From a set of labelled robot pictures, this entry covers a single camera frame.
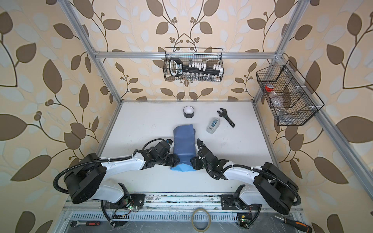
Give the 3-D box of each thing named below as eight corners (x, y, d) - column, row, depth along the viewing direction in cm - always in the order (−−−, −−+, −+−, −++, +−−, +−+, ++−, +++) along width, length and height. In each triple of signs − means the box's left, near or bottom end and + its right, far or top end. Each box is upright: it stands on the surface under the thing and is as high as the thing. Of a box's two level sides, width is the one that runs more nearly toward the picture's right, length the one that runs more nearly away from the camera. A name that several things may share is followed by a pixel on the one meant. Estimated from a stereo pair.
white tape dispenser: (204, 130, 104) (204, 127, 101) (212, 118, 111) (212, 115, 108) (212, 134, 102) (213, 131, 99) (219, 122, 109) (220, 119, 106)
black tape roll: (183, 118, 113) (183, 114, 109) (183, 109, 118) (183, 106, 115) (194, 118, 113) (194, 114, 109) (194, 109, 118) (194, 106, 115)
